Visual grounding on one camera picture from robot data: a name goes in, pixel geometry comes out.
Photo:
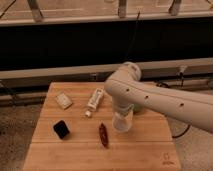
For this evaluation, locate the green ceramic bowl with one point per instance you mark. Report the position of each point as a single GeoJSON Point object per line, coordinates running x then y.
{"type": "Point", "coordinates": [137, 108]}

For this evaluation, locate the white tube with cap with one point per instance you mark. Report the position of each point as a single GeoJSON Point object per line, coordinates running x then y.
{"type": "Point", "coordinates": [94, 101]}

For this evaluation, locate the dark red chili pepper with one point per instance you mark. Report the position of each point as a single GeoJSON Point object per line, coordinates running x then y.
{"type": "Point", "coordinates": [103, 135]}

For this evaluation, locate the small beige soap block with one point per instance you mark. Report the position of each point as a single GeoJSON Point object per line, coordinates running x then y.
{"type": "Point", "coordinates": [63, 100]}

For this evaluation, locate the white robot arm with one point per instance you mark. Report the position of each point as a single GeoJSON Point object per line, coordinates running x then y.
{"type": "Point", "coordinates": [126, 89]}

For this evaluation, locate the black eraser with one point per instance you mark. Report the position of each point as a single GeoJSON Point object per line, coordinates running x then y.
{"type": "Point", "coordinates": [61, 129]}

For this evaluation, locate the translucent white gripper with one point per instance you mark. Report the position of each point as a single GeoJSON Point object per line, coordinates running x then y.
{"type": "Point", "coordinates": [124, 113]}

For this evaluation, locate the wooden cutting board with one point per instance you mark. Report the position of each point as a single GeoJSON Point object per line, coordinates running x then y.
{"type": "Point", "coordinates": [148, 146]}

